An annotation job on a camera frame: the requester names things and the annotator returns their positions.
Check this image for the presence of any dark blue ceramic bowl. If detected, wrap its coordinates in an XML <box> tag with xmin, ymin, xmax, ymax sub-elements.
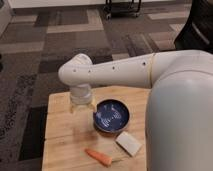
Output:
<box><xmin>93</xmin><ymin>99</ymin><xmax>130</xmax><ymax>133</ymax></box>

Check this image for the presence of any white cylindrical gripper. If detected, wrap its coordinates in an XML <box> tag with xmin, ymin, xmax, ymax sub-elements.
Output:
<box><xmin>70</xmin><ymin>84</ymin><xmax>96</xmax><ymax>114</ymax></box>

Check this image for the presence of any orange carrot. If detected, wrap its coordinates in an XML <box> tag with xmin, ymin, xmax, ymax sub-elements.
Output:
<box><xmin>85</xmin><ymin>148</ymin><xmax>112</xmax><ymax>166</ymax></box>

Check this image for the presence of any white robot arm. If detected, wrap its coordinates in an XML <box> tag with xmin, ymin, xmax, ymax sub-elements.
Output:
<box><xmin>58</xmin><ymin>50</ymin><xmax>213</xmax><ymax>171</ymax></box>

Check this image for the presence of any black office chair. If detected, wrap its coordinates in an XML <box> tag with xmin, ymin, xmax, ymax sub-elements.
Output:
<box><xmin>174</xmin><ymin>0</ymin><xmax>213</xmax><ymax>54</ymax></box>

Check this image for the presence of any white rectangular sponge block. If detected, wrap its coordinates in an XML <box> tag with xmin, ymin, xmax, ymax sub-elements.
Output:
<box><xmin>116</xmin><ymin>131</ymin><xmax>142</xmax><ymax>156</ymax></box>

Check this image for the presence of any black rolling cart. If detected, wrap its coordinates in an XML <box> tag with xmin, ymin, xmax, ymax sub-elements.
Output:
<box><xmin>103</xmin><ymin>0</ymin><xmax>142</xmax><ymax>19</ymax></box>

